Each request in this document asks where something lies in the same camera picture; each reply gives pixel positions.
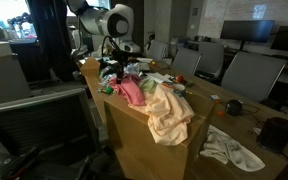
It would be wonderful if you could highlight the left black monitor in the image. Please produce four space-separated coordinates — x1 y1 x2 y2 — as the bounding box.
220 20 275 43

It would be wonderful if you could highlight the white paper stack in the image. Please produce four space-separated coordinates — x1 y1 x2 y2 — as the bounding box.
147 73 169 83

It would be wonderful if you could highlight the red ball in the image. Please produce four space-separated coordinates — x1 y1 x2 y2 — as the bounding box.
176 75 184 83

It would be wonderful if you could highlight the white cloth on table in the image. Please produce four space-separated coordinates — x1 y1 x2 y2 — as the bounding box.
200 125 265 172

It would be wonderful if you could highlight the clear plastic bag pile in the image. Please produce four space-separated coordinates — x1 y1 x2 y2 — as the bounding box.
99 63 140 86

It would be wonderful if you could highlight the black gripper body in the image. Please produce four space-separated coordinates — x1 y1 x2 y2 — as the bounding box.
112 50 128 78

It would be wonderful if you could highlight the black round ball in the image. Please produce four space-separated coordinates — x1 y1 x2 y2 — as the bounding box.
225 99 243 116

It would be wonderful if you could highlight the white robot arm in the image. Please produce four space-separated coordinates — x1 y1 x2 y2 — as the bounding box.
66 0 140 84

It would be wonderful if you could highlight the grey office chair foreground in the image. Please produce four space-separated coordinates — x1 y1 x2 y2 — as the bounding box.
0 89 101 180

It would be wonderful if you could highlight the grey chair behind table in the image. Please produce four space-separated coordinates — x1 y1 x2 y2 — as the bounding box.
221 52 287 102

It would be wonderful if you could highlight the peach printed shirt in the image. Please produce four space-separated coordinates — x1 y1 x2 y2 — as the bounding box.
129 84 195 146

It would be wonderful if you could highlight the pink and orange shirt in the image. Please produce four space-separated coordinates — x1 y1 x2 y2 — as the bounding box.
109 74 145 106

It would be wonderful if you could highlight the green plastic toy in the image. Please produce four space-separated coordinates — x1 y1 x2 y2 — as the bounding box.
105 86 114 94

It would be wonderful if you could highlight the light green towel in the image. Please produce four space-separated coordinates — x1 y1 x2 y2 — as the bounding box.
139 78 156 93

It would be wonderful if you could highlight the brown cardboard box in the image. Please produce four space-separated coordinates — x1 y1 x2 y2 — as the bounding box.
104 94 215 180

